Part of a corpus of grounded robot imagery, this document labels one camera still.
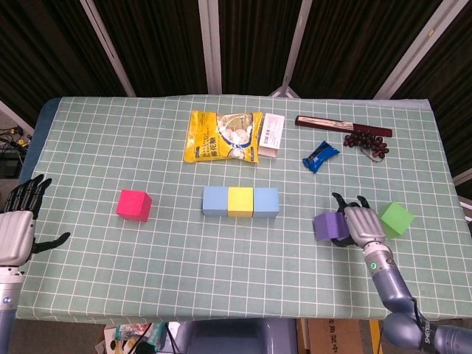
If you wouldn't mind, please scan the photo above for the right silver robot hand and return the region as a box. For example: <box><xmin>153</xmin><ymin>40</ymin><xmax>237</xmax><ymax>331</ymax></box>
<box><xmin>330</xmin><ymin>191</ymin><xmax>388</xmax><ymax>249</ymax></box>

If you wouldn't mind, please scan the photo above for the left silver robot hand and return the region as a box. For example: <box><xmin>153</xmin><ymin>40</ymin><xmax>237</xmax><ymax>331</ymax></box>
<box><xmin>0</xmin><ymin>174</ymin><xmax>71</xmax><ymax>267</ymax></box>

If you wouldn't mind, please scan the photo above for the purple foam cube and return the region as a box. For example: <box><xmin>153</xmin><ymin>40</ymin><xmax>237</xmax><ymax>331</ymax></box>
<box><xmin>313</xmin><ymin>212</ymin><xmax>350</xmax><ymax>243</ymax></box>

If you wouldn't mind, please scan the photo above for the light blue foam cube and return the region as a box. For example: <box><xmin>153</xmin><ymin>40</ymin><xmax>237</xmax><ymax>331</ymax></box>
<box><xmin>252</xmin><ymin>187</ymin><xmax>280</xmax><ymax>218</ymax></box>
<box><xmin>202</xmin><ymin>186</ymin><xmax>230</xmax><ymax>217</ymax></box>

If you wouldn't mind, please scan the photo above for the yellow foam cube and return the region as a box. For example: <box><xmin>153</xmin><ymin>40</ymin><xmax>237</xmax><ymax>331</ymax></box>
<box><xmin>227</xmin><ymin>187</ymin><xmax>255</xmax><ymax>218</ymax></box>

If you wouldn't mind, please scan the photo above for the green foam cube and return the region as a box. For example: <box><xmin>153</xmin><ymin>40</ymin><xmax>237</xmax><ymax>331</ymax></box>
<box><xmin>379</xmin><ymin>201</ymin><xmax>416</xmax><ymax>240</ymax></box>

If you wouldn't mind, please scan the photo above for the blue snack packet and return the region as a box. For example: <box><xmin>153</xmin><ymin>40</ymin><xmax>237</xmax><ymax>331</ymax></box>
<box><xmin>302</xmin><ymin>140</ymin><xmax>340</xmax><ymax>174</ymax></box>

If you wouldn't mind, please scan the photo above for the dark red grape bunch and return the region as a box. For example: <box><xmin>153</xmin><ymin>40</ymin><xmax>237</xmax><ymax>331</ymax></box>
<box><xmin>342</xmin><ymin>131</ymin><xmax>390</xmax><ymax>163</ymax></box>

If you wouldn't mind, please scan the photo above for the dark red folded fan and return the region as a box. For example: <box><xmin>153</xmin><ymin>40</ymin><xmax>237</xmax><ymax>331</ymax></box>
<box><xmin>294</xmin><ymin>115</ymin><xmax>394</xmax><ymax>138</ymax></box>

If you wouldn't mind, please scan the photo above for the pink-red foam cube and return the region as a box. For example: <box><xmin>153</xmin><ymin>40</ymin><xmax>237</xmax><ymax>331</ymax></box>
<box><xmin>115</xmin><ymin>189</ymin><xmax>153</xmax><ymax>222</ymax></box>

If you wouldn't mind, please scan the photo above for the brown cardboard box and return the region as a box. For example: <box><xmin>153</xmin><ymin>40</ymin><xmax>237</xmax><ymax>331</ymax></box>
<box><xmin>298</xmin><ymin>319</ymin><xmax>373</xmax><ymax>354</ymax></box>

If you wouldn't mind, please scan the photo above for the green checked tablecloth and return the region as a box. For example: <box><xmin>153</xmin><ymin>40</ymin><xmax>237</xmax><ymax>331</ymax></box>
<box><xmin>0</xmin><ymin>94</ymin><xmax>472</xmax><ymax>321</ymax></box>

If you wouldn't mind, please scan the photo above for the colourful printed packaging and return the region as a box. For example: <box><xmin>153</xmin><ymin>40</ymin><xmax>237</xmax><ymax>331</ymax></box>
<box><xmin>103</xmin><ymin>322</ymin><xmax>165</xmax><ymax>354</ymax></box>

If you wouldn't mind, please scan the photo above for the blue-grey robot torso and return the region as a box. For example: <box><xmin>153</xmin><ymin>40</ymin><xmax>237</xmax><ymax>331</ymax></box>
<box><xmin>176</xmin><ymin>319</ymin><xmax>298</xmax><ymax>354</ymax></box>

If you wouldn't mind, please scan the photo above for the yellow marshmallow bag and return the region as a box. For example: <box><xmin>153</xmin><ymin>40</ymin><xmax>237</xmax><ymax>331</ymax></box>
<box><xmin>183</xmin><ymin>109</ymin><xmax>264</xmax><ymax>164</ymax></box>

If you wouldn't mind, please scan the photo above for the dark pleated curtain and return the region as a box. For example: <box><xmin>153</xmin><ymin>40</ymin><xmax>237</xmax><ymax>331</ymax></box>
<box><xmin>0</xmin><ymin>0</ymin><xmax>472</xmax><ymax>178</ymax></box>

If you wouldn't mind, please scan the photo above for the black equipment with cables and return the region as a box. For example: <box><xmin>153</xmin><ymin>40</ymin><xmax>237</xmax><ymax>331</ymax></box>
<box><xmin>0</xmin><ymin>127</ymin><xmax>32</xmax><ymax>178</ymax></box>

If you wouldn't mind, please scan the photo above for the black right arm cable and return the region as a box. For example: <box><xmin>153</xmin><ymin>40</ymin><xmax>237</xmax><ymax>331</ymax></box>
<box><xmin>409</xmin><ymin>296</ymin><xmax>431</xmax><ymax>331</ymax></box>

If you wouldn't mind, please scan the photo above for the white metal frame post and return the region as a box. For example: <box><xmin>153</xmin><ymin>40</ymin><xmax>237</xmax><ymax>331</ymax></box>
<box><xmin>453</xmin><ymin>172</ymin><xmax>472</xmax><ymax>222</ymax></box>
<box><xmin>80</xmin><ymin>0</ymin><xmax>136</xmax><ymax>97</ymax></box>
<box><xmin>198</xmin><ymin>0</ymin><xmax>223</xmax><ymax>95</ymax></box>
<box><xmin>373</xmin><ymin>0</ymin><xmax>462</xmax><ymax>100</ymax></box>
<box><xmin>0</xmin><ymin>99</ymin><xmax>35</xmax><ymax>134</ymax></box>
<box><xmin>270</xmin><ymin>0</ymin><xmax>315</xmax><ymax>99</ymax></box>

